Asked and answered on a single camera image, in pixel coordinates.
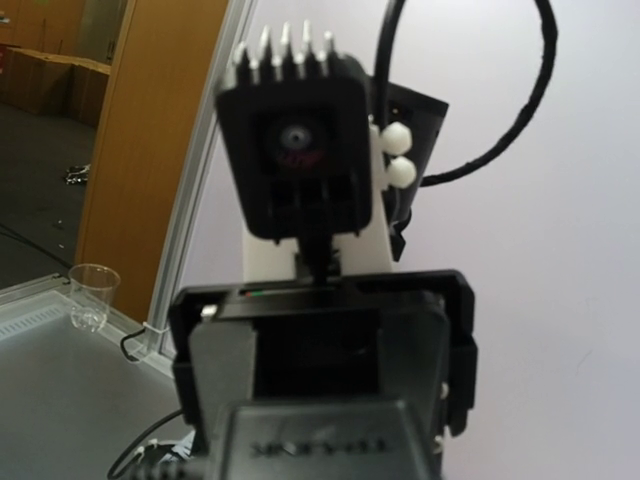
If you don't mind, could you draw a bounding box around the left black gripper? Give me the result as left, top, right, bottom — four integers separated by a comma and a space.
167, 268, 479, 441

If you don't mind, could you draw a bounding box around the clear plastic cup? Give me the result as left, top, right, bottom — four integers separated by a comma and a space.
69, 263, 121, 333

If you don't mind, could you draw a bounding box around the wooden cabinet background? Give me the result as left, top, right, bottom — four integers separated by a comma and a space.
75, 0, 227, 322

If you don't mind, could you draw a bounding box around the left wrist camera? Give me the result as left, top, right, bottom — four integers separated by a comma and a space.
214, 19, 419, 279

